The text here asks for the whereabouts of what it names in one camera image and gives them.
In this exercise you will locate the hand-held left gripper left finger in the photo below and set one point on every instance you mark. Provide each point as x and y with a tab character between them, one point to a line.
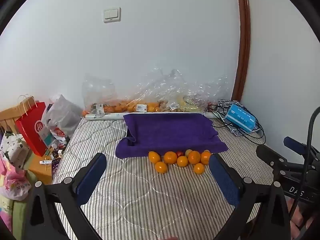
91	177

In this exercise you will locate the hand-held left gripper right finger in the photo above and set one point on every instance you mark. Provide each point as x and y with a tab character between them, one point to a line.
223	180

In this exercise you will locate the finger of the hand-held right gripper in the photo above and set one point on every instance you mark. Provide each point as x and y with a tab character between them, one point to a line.
270	155
292	142

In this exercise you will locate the yellow-green round fruit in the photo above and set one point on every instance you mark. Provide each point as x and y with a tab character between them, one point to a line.
188	152

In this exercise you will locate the small red fruit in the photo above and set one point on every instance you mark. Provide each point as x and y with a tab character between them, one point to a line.
179	153

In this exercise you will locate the large orange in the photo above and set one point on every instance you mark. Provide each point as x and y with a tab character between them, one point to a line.
170	157

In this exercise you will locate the purple towel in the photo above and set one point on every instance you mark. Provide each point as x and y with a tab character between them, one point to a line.
170	132

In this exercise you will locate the person's right hand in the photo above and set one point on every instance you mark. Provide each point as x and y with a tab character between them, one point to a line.
301	217

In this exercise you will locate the small toiletry bottles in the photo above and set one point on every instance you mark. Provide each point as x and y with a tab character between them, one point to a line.
56	150

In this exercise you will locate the blue tissue pack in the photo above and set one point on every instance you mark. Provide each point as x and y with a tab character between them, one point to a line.
241	117

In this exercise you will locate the small white tube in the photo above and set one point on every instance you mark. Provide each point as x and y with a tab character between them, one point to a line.
45	162

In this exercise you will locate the striped quilted bed cover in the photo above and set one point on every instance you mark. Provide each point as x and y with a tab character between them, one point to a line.
140	192

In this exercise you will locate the wooden nightstand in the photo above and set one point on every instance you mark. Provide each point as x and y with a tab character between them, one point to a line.
37	167

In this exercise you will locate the long white roll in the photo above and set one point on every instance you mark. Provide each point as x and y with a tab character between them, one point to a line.
105	116

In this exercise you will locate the white plastic bag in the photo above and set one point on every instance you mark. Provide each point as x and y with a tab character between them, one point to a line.
62	116

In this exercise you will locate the red paper shopping bag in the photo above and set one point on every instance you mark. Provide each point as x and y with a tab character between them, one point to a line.
31	130

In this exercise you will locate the pink cloth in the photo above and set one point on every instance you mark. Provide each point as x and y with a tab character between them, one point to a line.
11	182

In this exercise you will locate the green cloth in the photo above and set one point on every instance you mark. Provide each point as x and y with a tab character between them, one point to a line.
18	212

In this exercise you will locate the crinkled clear plastic bag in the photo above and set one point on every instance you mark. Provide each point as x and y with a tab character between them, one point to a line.
217	90

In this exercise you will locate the white spotted cloth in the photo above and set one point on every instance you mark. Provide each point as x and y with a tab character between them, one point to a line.
12	145

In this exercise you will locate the clear bag of oranges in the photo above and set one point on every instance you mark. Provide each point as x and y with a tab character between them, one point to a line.
140	97
100	92

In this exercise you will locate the wooden headboard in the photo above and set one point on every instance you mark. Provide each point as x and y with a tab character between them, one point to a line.
7	120

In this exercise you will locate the brown wooden door frame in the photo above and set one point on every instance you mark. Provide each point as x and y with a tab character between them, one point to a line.
243	42

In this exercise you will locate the white light switch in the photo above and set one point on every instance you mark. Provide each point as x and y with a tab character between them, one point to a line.
112	15

